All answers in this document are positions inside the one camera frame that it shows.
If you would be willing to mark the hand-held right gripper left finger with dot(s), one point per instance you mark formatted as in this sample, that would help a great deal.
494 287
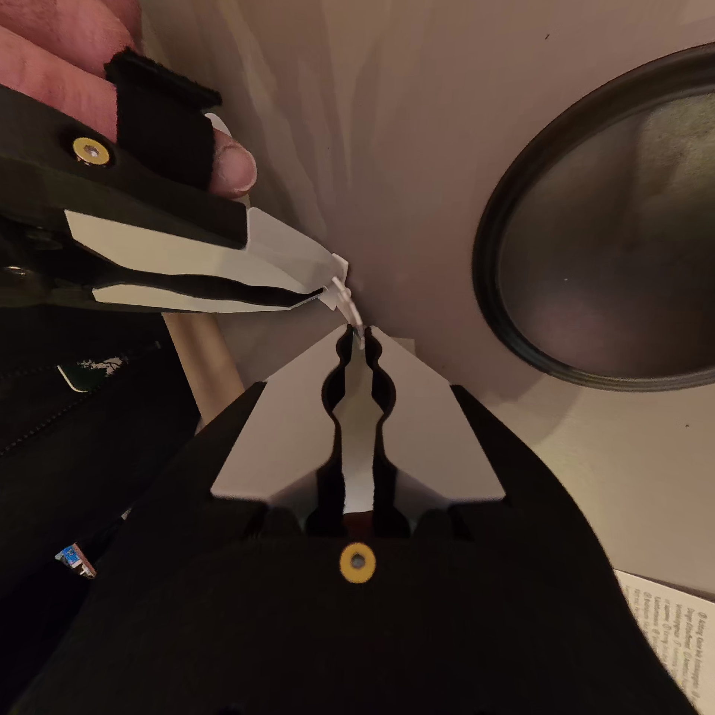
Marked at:
285 441

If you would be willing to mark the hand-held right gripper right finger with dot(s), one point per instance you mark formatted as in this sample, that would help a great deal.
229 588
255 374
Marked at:
435 447

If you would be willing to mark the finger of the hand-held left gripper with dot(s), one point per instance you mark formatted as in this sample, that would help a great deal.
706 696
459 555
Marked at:
279 251
167 299

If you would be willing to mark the curved plastic puzzle piece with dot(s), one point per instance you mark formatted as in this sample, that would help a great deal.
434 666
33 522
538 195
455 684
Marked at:
356 324
338 290

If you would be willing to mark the person's left hand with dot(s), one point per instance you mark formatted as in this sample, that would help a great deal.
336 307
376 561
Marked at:
50 50

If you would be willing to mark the black round display stand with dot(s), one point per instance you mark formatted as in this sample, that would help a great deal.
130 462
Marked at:
614 251

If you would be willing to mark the white instruction sheet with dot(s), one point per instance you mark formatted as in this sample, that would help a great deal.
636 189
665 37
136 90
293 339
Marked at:
676 625

